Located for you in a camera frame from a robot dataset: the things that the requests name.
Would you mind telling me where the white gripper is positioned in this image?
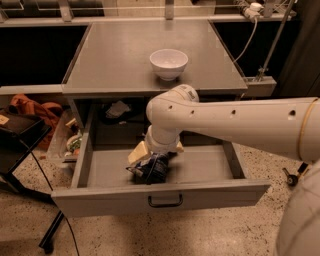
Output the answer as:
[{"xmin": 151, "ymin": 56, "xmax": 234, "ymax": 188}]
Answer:
[{"xmin": 128, "ymin": 125, "xmax": 184, "ymax": 165}]

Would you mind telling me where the blue chip bag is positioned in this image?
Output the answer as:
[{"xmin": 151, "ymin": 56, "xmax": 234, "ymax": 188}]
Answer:
[{"xmin": 126, "ymin": 153, "xmax": 175, "ymax": 185}]

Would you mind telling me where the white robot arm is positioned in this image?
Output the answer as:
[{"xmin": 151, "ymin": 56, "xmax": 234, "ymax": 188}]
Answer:
[{"xmin": 128, "ymin": 84, "xmax": 320, "ymax": 256}]

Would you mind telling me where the grey open drawer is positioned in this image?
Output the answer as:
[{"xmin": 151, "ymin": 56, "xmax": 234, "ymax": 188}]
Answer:
[{"xmin": 51, "ymin": 99, "xmax": 272, "ymax": 219}]

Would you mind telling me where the grey cabinet counter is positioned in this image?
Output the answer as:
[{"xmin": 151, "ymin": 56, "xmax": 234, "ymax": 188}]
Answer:
[{"xmin": 61, "ymin": 19, "xmax": 249, "ymax": 131}]

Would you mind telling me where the crumpled white paper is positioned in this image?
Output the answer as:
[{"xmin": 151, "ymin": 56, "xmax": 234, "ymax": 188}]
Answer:
[{"xmin": 105, "ymin": 101, "xmax": 131, "ymax": 119}]

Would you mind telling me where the white ceramic bowl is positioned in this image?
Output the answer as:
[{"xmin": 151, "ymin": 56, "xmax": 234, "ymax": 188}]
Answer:
[{"xmin": 149, "ymin": 49, "xmax": 189, "ymax": 81}]

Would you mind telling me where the clear plastic bin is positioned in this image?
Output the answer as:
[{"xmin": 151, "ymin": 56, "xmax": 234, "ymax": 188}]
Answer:
[{"xmin": 47, "ymin": 109, "xmax": 78, "ymax": 167}]

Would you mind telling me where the orange cloth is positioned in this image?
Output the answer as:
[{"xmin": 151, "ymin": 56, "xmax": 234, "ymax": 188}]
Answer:
[{"xmin": 10, "ymin": 94, "xmax": 63, "ymax": 150}]

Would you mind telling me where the grey side shelf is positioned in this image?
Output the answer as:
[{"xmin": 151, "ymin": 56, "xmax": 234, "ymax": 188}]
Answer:
[{"xmin": 243, "ymin": 76, "xmax": 277, "ymax": 98}]

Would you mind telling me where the metal pole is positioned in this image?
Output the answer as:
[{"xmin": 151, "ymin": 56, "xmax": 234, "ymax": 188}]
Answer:
[{"xmin": 255, "ymin": 0, "xmax": 296, "ymax": 82}]

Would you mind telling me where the black wheeled stand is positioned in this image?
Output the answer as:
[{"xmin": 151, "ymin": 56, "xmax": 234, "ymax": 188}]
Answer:
[{"xmin": 283, "ymin": 162, "xmax": 309, "ymax": 187}]

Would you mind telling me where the black side table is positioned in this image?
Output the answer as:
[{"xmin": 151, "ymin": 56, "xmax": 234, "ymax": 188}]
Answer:
[{"xmin": 0, "ymin": 111, "xmax": 65, "ymax": 254}]

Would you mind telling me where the white power adapter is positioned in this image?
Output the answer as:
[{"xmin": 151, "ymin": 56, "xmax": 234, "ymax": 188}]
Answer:
[{"xmin": 243, "ymin": 2, "xmax": 263, "ymax": 19}]

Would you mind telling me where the black drawer handle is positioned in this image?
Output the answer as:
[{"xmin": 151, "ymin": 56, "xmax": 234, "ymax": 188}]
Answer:
[{"xmin": 147, "ymin": 194, "xmax": 183, "ymax": 209}]

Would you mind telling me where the black cable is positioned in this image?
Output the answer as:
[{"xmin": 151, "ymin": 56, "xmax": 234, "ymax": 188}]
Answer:
[{"xmin": 19, "ymin": 139, "xmax": 81, "ymax": 256}]

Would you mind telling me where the white power cable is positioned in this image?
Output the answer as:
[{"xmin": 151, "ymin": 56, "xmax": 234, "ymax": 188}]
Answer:
[{"xmin": 233, "ymin": 18, "xmax": 260, "ymax": 64}]

